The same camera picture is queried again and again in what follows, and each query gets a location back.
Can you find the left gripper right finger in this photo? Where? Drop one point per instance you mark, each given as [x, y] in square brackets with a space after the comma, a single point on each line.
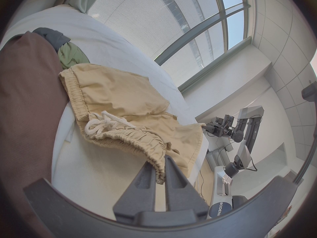
[183, 202]

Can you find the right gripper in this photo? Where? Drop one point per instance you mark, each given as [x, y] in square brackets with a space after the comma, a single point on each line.
[216, 130]

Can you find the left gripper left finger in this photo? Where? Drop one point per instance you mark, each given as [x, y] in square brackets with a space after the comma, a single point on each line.
[131, 202]

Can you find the tan shorts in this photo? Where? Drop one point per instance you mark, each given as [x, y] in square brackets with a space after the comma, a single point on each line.
[118, 93]

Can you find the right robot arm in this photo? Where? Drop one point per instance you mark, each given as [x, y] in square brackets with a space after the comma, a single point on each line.
[250, 113]

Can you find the bed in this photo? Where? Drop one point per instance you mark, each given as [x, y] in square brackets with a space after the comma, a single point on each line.
[111, 41]

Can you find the window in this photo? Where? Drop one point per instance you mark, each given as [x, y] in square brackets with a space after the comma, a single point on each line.
[148, 16]

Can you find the brown shorts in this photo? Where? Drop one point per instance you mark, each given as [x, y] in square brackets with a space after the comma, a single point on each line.
[29, 95]

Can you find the green garment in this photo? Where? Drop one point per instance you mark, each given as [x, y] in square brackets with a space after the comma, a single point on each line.
[71, 56]

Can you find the black garment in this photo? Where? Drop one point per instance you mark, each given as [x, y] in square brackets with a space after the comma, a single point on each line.
[49, 33]

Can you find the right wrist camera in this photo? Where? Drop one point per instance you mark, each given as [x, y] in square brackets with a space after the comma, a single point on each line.
[219, 120]

